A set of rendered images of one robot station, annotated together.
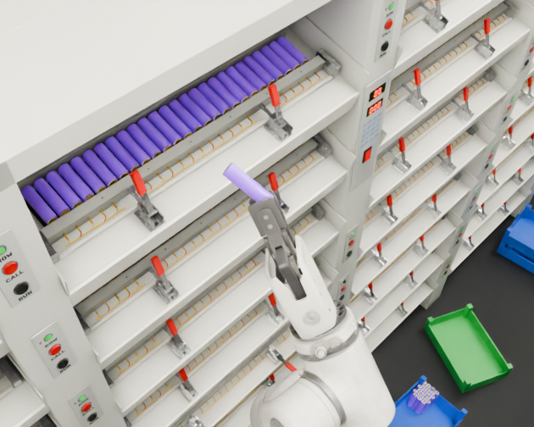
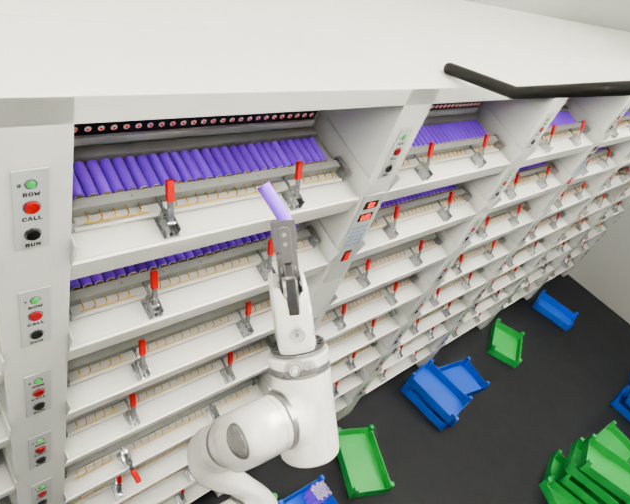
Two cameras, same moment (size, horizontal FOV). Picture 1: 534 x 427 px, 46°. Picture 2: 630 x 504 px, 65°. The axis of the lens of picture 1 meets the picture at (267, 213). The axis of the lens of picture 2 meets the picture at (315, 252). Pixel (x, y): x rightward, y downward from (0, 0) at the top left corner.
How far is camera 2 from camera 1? 18 cm
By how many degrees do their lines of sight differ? 15
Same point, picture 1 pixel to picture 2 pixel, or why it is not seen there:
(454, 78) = (420, 226)
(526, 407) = not seen: outside the picture
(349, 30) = (367, 146)
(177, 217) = (191, 235)
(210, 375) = (155, 411)
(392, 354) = not seen: hidden behind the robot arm
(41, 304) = (43, 261)
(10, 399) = not seen: outside the picture
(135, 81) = (207, 89)
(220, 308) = (188, 347)
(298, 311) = (288, 325)
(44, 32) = (137, 33)
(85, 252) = (99, 235)
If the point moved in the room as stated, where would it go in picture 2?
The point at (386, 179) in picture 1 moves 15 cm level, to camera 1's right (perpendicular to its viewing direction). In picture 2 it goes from (348, 288) to (395, 302)
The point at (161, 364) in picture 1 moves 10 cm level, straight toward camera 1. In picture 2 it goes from (119, 380) to (119, 425)
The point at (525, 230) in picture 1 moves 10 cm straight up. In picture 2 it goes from (425, 378) to (433, 367)
